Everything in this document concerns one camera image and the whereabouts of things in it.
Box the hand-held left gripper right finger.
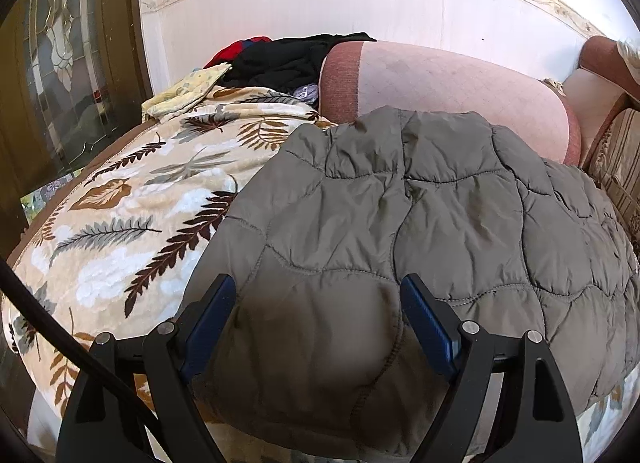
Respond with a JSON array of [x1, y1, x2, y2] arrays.
[[399, 273, 583, 463]]

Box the white cloth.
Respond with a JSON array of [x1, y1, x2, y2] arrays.
[[617, 38, 640, 75]]

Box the leaf-print fleece blanket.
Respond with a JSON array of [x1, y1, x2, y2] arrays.
[[0, 86, 640, 463]]

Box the grey quilted jacket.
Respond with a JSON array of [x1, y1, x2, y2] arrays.
[[192, 106, 640, 462]]

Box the black cable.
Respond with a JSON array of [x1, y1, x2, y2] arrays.
[[0, 258, 168, 463]]

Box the pale yellow cloth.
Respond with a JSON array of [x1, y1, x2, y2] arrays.
[[141, 63, 234, 120]]

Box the pink sofa armrest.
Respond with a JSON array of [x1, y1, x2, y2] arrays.
[[319, 40, 583, 166]]

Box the quilted striped pillow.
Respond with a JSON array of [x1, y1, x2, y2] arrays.
[[584, 108, 640, 246]]

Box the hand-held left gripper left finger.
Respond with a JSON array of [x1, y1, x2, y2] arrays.
[[57, 273, 237, 463]]

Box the wooden door with glass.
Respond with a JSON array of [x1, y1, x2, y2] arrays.
[[0, 0, 153, 249]]

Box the purple patterned cloth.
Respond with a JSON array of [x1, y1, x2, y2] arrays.
[[292, 84, 322, 105]]

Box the red cloth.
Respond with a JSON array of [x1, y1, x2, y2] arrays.
[[202, 36, 273, 70]]

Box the pink sofa backrest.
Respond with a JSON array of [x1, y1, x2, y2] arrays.
[[562, 36, 640, 166]]

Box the black clothes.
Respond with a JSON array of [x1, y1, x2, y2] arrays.
[[220, 32, 378, 95]]

